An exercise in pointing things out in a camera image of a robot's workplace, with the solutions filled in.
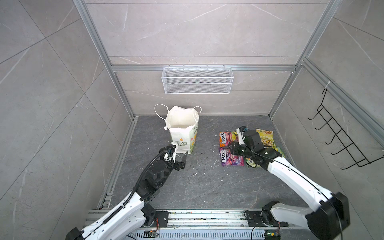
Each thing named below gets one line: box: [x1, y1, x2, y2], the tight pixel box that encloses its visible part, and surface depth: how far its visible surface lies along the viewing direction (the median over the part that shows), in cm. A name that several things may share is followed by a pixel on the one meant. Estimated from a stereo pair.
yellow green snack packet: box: [255, 128, 278, 152], surface depth 103 cm
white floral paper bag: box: [163, 105, 199, 155], surface depth 90 cm
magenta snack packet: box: [218, 147, 244, 167], surface depth 94 cm
